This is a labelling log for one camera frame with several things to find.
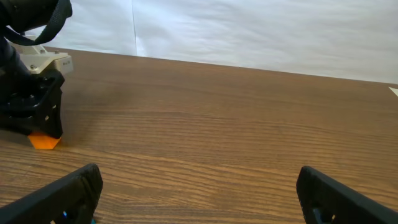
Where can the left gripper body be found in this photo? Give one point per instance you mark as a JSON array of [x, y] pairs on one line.
[[28, 90]]

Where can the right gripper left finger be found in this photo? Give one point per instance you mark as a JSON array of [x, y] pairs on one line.
[[62, 199]]

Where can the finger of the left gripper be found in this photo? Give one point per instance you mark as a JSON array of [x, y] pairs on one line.
[[51, 118], [18, 121]]

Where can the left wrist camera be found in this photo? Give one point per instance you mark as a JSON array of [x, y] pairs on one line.
[[46, 60]]

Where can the orange cube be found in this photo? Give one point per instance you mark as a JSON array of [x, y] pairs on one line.
[[43, 142]]

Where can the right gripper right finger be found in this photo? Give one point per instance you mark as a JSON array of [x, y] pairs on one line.
[[335, 202]]

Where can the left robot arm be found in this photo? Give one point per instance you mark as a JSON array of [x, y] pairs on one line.
[[25, 12]]

